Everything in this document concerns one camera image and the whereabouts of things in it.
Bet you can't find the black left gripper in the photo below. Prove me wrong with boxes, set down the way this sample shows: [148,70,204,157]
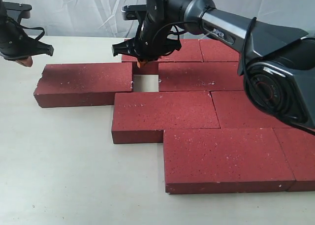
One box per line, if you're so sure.
[0,0,54,67]

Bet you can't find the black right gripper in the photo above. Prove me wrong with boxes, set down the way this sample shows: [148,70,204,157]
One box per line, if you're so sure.
[112,5,181,68]

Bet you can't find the red brick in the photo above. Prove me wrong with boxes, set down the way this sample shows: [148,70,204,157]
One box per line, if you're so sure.
[199,39,239,62]
[122,39,203,75]
[111,91,220,144]
[274,129,315,192]
[33,63,133,108]
[211,91,289,129]
[163,129,295,194]

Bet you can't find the red brick under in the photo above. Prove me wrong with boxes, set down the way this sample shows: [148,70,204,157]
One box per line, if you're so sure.
[158,62,243,92]

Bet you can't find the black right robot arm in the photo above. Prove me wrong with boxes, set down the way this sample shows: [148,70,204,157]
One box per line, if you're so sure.
[112,0,315,134]

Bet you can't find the pale backdrop curtain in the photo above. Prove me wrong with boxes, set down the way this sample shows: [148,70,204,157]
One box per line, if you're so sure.
[4,0,315,37]

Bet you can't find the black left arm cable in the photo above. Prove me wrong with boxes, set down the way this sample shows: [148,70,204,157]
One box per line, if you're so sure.
[4,15,45,42]

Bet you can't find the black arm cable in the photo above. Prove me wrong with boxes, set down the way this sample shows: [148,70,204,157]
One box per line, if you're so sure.
[4,15,45,42]
[154,17,258,78]

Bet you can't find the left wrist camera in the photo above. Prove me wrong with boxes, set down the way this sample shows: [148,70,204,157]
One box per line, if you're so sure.
[4,2,32,22]

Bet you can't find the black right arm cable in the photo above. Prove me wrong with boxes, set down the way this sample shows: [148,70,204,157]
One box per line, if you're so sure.
[154,17,258,78]

